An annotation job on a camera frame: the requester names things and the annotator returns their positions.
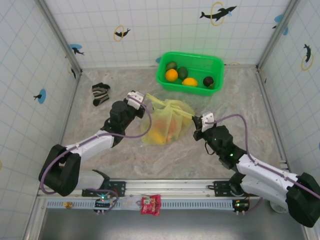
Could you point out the yellow-green avocado print plastic bag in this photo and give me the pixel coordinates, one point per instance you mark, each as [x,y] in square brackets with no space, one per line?
[162,117]

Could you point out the orange-red fake persimmon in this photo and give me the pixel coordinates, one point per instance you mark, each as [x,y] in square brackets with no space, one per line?
[171,135]

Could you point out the yellow fake mango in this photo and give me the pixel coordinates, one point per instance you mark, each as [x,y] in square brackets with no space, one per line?
[156,137]

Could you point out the green plastic basket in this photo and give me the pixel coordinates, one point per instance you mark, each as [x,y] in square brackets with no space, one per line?
[197,62]

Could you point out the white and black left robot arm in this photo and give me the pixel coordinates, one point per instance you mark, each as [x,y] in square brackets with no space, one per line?
[87,146]

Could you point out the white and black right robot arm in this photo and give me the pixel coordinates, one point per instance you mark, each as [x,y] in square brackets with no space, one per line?
[262,170]

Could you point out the yellow fake lemon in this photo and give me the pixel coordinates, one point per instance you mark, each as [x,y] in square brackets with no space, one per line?
[190,82]

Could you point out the dark fake mangosteen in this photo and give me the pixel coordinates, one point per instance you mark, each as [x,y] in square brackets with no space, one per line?
[208,82]

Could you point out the fake orange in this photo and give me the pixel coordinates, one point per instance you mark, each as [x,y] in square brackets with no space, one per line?
[171,75]

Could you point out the black and white striped sock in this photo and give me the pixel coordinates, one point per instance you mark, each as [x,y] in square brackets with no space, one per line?
[100,92]

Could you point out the blue circle fish sticker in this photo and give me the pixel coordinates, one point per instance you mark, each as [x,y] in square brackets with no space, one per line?
[75,47]
[42,96]
[158,60]
[278,18]

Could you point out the controller board with green light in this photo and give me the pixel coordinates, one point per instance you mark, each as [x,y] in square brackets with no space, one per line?
[102,203]
[240,205]

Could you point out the clear suction cup holder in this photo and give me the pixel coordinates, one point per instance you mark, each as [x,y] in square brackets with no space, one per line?
[277,208]

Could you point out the red snack packet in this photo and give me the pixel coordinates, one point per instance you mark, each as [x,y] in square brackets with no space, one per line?
[151,206]

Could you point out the grey metal panel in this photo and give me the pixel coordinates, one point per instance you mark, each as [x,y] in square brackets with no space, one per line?
[175,227]

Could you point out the small brass fitting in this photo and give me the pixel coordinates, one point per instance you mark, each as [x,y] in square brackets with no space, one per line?
[67,205]

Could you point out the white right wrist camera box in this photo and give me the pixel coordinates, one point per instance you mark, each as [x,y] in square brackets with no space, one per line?
[208,120]

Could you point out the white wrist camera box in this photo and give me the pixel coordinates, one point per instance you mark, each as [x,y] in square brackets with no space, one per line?
[208,120]
[135,98]

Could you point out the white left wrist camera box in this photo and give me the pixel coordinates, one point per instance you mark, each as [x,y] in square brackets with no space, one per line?
[135,98]

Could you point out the aluminium rear rail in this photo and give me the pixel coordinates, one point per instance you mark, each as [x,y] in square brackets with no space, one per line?
[125,67]

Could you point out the aluminium side rail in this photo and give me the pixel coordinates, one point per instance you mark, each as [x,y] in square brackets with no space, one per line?
[267,92]

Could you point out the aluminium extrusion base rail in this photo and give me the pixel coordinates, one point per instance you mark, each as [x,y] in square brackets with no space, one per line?
[175,186]

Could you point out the aluminium corner post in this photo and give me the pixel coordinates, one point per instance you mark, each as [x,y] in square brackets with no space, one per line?
[269,50]
[60,37]

